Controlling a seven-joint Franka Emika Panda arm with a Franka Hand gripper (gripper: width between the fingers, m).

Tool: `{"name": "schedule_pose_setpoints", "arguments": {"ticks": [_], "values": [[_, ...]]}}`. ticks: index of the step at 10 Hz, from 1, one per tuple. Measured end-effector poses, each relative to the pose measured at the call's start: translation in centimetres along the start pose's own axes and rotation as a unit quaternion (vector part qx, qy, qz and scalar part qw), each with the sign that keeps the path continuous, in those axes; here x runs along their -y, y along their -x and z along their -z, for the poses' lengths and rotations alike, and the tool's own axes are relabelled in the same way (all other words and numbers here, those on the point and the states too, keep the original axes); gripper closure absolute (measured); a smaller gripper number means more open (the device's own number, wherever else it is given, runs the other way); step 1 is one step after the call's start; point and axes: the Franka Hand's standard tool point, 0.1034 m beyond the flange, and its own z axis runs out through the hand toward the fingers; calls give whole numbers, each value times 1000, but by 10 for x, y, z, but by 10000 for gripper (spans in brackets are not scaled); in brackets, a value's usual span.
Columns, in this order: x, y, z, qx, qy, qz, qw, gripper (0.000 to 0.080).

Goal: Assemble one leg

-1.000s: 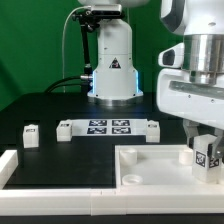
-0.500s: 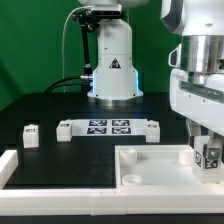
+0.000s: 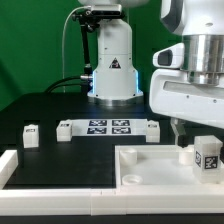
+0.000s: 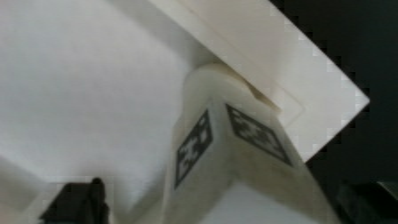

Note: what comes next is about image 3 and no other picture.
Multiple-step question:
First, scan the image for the black cable bundle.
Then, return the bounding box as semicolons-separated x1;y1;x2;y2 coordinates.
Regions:
44;75;93;94

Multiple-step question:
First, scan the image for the fiducial tag sheet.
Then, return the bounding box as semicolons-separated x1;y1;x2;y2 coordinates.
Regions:
72;119;147;136

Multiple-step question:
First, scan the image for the grey camera bar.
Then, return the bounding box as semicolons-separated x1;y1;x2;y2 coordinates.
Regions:
90;4;122;16

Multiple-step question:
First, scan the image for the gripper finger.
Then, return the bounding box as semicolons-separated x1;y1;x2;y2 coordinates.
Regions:
170;118;186;148

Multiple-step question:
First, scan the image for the white fence obstacle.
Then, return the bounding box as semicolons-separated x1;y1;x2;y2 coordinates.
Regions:
0;150;224;216

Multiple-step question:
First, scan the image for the white square tabletop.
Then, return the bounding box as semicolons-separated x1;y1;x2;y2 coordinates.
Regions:
114;143;224;189

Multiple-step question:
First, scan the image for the white cable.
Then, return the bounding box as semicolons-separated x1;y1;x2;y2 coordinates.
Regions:
61;5;92;94

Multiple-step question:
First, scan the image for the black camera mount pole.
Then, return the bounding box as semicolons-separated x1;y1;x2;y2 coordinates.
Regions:
72;9;99;75

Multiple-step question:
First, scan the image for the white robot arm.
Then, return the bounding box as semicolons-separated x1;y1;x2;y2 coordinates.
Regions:
77;0;224;130

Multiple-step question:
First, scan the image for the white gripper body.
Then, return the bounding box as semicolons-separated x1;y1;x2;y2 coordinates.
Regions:
149;69;224;129

